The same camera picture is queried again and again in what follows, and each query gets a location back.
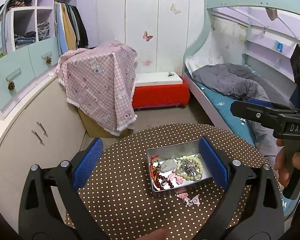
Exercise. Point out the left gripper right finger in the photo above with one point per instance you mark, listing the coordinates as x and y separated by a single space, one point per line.
251 207

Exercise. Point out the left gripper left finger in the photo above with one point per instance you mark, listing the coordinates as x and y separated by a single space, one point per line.
39 216

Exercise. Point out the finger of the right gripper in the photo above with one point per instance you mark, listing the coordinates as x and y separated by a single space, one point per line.
259 102
265 116

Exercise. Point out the pink butterfly hair clip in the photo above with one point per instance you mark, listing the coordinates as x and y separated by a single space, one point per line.
187 200

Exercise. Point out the silver chain jewelry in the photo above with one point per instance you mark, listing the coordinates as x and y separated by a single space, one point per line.
189 168

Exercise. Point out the grey metal tin box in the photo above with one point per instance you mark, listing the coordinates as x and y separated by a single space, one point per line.
174 181

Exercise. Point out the red knotted cord charm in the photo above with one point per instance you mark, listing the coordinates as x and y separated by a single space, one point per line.
154 166

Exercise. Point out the person right hand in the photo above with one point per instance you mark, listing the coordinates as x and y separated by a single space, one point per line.
280 163

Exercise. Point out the person left hand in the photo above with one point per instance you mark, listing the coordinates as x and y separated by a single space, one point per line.
155 235

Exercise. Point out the teal bed sheet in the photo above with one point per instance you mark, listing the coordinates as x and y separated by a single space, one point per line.
217 108

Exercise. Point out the grey duvet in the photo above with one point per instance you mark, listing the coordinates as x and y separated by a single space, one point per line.
239 82

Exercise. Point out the brown polka dot tablecloth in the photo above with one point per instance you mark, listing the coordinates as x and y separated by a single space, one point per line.
119 196

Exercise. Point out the beige low cabinet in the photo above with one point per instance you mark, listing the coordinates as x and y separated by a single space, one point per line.
43 129

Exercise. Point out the white box lid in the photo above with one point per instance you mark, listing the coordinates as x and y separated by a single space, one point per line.
158 79

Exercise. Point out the red storage box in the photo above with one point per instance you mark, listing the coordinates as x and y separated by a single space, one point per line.
161 96

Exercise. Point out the teal drawer unit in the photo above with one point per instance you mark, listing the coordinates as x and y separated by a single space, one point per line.
23 69

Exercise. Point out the pink bear pattern cloth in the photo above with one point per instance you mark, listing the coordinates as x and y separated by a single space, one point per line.
101 82

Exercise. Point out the white wardrobe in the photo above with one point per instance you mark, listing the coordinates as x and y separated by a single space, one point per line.
159 30

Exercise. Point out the hanging clothes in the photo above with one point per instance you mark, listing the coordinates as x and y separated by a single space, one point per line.
70 31

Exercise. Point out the lilac cubby shelf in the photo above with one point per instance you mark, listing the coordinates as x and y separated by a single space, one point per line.
21 20

